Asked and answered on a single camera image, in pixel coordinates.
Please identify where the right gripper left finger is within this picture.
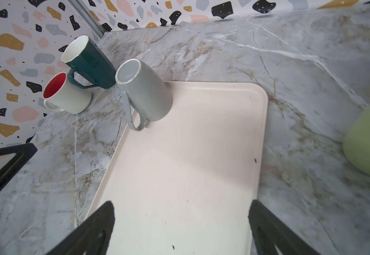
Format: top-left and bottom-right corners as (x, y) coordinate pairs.
(48, 201), (115, 255)

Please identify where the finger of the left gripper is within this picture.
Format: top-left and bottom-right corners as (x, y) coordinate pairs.
(0, 143), (38, 192)

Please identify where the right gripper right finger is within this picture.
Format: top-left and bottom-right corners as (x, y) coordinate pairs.
(248, 200), (318, 255)

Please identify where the white mug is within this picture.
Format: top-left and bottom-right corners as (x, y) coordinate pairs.
(43, 72), (92, 114)

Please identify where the grey mug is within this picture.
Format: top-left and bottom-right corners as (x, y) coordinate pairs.
(115, 58), (173, 131)

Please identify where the dark teal mug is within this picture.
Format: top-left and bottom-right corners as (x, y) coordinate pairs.
(61, 35), (116, 89)

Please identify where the beige rectangular tray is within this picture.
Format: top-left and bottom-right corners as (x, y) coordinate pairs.
(89, 81), (268, 255)

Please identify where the left corner aluminium profile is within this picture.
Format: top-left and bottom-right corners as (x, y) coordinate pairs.
(67, 0), (106, 39)

